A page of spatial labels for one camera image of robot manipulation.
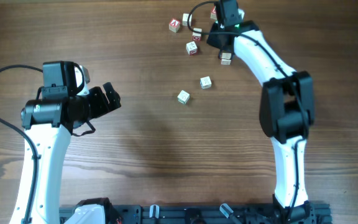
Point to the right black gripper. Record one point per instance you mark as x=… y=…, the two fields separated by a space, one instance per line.
x=214 y=32

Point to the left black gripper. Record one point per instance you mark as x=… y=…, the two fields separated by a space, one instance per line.
x=97 y=101

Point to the blue number 2 block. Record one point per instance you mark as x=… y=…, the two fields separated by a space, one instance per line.
x=205 y=82

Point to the green edged picture block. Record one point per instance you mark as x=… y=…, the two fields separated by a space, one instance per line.
x=183 y=97

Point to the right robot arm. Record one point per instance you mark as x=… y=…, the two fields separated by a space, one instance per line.
x=286 y=111

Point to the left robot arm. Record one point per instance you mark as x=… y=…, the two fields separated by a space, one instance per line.
x=48 y=123

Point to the wooden block lower right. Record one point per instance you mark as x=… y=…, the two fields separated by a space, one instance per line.
x=226 y=55

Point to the wooden block bottom centre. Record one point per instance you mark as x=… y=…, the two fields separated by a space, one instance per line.
x=225 y=62

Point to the red M block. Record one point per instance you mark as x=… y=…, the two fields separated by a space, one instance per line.
x=213 y=14

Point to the red bottom picture block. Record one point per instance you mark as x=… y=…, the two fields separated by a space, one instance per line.
x=197 y=34

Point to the red edged picture block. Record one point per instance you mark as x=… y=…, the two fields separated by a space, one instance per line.
x=191 y=48

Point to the plain wooden block top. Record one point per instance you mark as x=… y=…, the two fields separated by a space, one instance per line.
x=186 y=19

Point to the red A block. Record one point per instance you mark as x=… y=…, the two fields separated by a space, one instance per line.
x=174 y=25

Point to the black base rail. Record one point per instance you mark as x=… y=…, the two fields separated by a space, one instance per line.
x=251 y=213

